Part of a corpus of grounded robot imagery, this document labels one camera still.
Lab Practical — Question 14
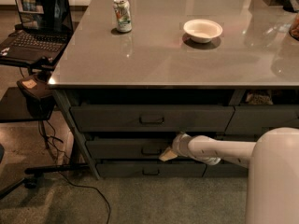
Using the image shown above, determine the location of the black floor cable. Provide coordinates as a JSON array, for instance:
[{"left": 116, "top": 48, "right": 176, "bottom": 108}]
[{"left": 37, "top": 120, "right": 112, "bottom": 224}]

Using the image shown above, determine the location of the black open laptop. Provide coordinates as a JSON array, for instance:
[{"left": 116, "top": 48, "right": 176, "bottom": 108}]
[{"left": 0, "top": 0, "right": 74, "bottom": 65}]

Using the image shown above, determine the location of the grey drawer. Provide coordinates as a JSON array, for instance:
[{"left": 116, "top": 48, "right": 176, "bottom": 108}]
[
  {"left": 86, "top": 138, "right": 172, "bottom": 159},
  {"left": 225, "top": 105, "right": 299, "bottom": 135},
  {"left": 215, "top": 134, "right": 260, "bottom": 142},
  {"left": 204, "top": 163, "right": 248, "bottom": 178},
  {"left": 96, "top": 160, "right": 206, "bottom": 177},
  {"left": 70, "top": 105, "right": 235, "bottom": 132}
]

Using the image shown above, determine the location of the black laptop stand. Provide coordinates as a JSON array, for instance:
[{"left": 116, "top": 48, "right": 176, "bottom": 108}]
[{"left": 0, "top": 60, "right": 89, "bottom": 199}]

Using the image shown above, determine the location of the green white soda can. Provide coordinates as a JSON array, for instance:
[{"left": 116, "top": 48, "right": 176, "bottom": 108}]
[{"left": 113, "top": 0, "right": 132, "bottom": 33}]

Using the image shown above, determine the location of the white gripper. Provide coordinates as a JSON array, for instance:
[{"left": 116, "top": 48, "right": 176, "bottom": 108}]
[{"left": 159, "top": 133, "right": 192, "bottom": 161}]

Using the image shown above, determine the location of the white paper bowl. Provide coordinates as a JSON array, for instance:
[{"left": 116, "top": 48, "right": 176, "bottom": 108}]
[{"left": 183, "top": 19, "right": 222, "bottom": 44}]

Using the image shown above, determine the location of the snack bag under counter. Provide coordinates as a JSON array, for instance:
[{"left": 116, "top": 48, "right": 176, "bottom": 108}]
[{"left": 246, "top": 91, "right": 273, "bottom": 105}]

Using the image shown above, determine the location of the black device with sticky note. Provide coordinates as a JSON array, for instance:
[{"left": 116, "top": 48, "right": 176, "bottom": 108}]
[{"left": 17, "top": 74, "right": 55, "bottom": 118}]

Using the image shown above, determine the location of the grey counter cabinet frame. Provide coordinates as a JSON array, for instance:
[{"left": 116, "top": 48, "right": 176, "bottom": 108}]
[{"left": 55, "top": 89, "right": 299, "bottom": 177}]

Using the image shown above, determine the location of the brown item at counter edge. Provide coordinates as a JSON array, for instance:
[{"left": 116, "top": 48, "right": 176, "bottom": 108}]
[{"left": 289, "top": 13, "right": 299, "bottom": 40}]

